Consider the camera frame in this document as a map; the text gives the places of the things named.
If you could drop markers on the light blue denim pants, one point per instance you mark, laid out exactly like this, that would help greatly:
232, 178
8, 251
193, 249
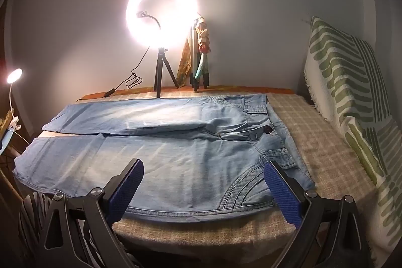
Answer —
176, 155

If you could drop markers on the black gooseneck phone holder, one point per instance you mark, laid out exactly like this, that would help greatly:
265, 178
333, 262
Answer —
156, 21

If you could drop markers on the white green patterned pillow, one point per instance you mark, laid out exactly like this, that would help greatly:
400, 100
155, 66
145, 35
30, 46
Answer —
345, 67

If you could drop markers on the white clip lamp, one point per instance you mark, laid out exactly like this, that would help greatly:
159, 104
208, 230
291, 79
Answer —
15, 76

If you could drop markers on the yellow green patterned scarf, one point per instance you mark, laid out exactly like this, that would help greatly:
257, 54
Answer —
183, 67

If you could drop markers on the small black tripod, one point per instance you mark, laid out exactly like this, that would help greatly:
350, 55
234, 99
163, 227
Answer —
161, 67

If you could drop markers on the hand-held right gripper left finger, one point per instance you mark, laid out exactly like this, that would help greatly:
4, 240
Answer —
125, 189

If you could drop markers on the beige checked blanket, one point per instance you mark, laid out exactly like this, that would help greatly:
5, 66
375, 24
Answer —
314, 145

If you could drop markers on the light blue panel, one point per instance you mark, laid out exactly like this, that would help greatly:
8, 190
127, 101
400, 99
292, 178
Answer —
6, 142

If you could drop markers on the folded silver tripod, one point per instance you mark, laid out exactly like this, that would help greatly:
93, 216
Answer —
194, 51

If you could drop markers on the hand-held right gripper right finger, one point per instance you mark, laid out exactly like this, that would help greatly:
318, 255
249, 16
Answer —
281, 189

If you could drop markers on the colourful knotted cloth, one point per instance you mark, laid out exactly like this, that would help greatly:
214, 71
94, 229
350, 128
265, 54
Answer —
203, 35

